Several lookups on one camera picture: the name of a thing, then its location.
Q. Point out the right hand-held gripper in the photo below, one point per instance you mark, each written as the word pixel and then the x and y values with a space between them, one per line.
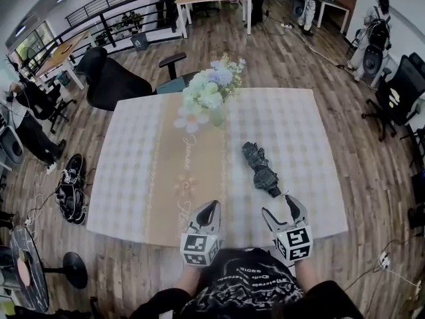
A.
pixel 293 244

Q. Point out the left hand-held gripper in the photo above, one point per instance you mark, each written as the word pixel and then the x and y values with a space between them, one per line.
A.
pixel 199 246

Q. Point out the dark umbrella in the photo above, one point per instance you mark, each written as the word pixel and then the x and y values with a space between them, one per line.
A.
pixel 262 169

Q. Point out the person's left forearm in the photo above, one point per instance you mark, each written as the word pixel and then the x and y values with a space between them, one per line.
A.
pixel 187 279

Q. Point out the person's right forearm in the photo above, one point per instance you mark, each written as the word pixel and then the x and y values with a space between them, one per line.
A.
pixel 305 274

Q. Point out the beige table runner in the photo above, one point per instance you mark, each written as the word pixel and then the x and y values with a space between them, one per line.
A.
pixel 189 171

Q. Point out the table with checkered cloth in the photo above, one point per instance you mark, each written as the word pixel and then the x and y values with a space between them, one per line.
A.
pixel 285 135

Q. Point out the person's black printed shirt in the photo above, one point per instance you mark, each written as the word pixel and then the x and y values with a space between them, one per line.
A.
pixel 245 287

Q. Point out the white flower shaped coaster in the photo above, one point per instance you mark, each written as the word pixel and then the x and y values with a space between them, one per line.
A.
pixel 191 121

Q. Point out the pale green glass vase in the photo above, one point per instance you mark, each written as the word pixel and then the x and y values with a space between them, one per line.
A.
pixel 218 117

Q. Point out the white power strip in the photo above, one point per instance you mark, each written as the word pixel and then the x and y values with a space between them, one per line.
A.
pixel 384 260
pixel 287 25

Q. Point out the pastel flower bouquet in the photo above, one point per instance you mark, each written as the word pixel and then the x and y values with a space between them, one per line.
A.
pixel 209 85

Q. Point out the pile of black gear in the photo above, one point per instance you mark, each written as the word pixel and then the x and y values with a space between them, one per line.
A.
pixel 71 191

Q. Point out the black round stool base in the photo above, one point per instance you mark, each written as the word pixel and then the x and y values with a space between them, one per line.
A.
pixel 75 269

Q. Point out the black office chair teal seat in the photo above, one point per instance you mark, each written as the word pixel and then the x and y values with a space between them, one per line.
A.
pixel 116 81

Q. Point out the black mesh office chair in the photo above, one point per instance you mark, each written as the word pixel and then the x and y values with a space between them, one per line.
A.
pixel 398 95

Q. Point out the grey waste bin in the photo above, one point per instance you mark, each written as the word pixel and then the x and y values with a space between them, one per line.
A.
pixel 139 42

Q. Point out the round black side table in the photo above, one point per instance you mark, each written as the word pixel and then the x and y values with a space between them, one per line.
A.
pixel 28 271

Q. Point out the green potted plant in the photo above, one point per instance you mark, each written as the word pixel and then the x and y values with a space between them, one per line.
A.
pixel 127 22

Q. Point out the white side desk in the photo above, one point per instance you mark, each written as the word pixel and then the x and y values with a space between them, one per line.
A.
pixel 333 7

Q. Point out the black metal railing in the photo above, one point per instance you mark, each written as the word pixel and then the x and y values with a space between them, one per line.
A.
pixel 109 15

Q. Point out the long wooden desk white frame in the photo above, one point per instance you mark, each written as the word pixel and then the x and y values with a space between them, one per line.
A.
pixel 63 53

